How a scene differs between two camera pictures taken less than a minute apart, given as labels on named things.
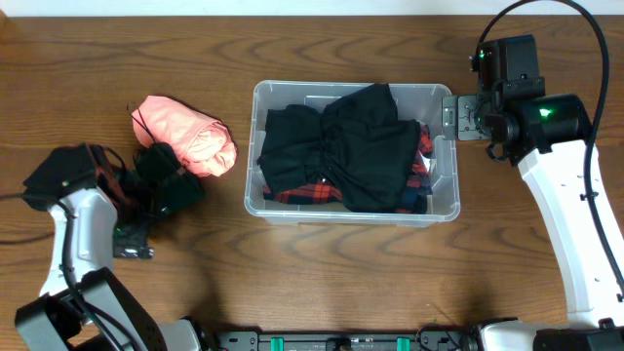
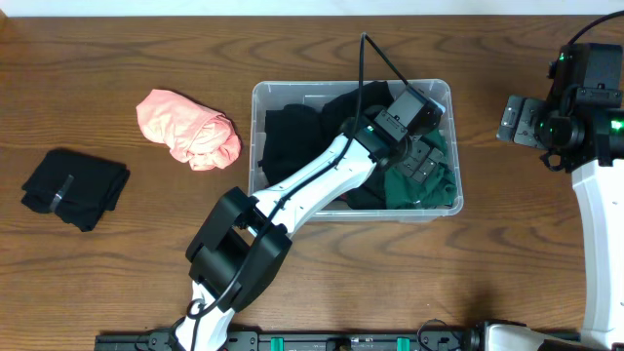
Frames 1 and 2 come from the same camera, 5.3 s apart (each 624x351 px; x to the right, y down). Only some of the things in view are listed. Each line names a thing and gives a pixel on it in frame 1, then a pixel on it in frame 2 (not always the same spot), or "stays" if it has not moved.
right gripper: (470, 130) to (527, 134)
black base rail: (340, 341) stays
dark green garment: (159, 181) to (438, 190)
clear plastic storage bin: (350, 154) stays
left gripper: (133, 241) to (424, 155)
